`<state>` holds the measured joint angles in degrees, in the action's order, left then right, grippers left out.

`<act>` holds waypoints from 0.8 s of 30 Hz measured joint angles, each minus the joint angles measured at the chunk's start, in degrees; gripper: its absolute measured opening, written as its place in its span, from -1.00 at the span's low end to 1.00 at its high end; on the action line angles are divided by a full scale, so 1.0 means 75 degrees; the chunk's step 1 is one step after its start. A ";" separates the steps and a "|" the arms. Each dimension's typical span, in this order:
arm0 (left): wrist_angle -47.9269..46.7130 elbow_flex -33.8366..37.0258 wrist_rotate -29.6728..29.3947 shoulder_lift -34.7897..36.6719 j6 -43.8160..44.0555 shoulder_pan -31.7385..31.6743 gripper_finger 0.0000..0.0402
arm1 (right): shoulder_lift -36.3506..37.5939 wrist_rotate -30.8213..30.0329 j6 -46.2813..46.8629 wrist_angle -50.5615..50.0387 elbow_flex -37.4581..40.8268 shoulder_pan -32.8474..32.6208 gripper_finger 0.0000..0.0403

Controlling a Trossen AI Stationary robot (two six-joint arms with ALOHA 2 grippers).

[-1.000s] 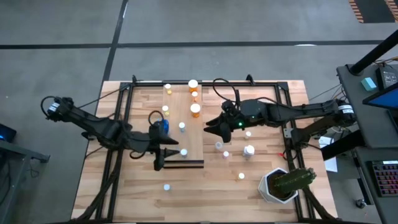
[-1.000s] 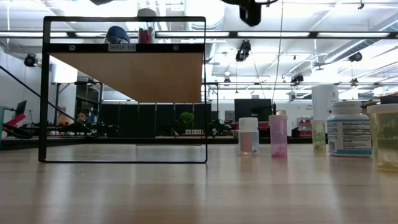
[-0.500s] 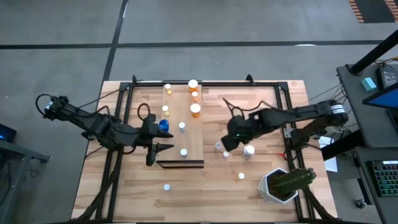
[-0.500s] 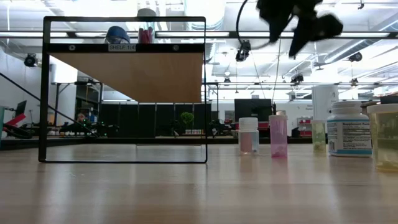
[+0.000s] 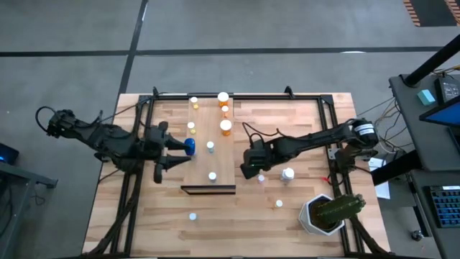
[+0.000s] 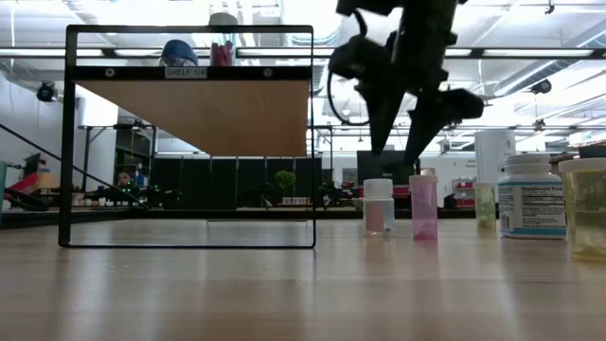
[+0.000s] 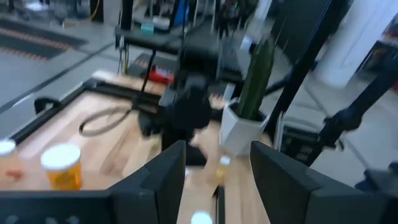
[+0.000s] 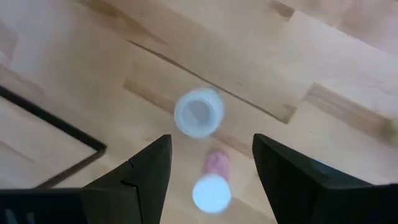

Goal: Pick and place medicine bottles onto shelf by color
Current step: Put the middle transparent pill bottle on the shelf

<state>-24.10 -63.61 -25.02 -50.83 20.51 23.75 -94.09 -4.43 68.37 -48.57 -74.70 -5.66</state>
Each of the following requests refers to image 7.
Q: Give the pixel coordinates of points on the black mat with orange stripes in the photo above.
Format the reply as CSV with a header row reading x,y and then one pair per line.
x,y
31,40

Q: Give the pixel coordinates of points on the black frame bracket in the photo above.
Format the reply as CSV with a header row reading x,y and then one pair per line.
x,y
38,105

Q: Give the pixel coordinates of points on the vial with blue-grey pills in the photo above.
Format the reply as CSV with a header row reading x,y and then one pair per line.
x,y
201,218

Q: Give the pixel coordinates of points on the small orange pill vial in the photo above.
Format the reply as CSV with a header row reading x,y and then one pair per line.
x,y
9,165

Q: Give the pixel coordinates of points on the white faceted plant pot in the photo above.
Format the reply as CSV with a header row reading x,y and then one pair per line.
x,y
239,137

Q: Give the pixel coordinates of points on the black aluminium rig frame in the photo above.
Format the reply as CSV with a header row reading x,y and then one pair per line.
x,y
124,91

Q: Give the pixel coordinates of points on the black round pole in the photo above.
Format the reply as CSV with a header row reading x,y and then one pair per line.
x,y
126,14

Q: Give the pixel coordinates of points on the green cactus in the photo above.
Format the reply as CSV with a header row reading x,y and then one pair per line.
x,y
256,81

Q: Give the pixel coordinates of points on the teal box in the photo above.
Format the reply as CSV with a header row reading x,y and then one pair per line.
x,y
147,28

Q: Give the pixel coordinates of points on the large orange pill bottle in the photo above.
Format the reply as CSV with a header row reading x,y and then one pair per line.
x,y
62,177

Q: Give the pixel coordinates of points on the wide yellow pill bottle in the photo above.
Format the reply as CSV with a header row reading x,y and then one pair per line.
x,y
223,172

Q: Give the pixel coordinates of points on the wooden shelf with black frame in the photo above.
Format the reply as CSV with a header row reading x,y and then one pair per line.
x,y
93,183

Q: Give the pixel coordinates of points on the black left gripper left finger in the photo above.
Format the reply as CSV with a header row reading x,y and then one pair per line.
x,y
140,202

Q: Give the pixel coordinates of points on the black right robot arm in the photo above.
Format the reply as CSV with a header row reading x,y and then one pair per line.
x,y
186,109

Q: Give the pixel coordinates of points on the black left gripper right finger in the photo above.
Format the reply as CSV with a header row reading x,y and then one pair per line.
x,y
295,202

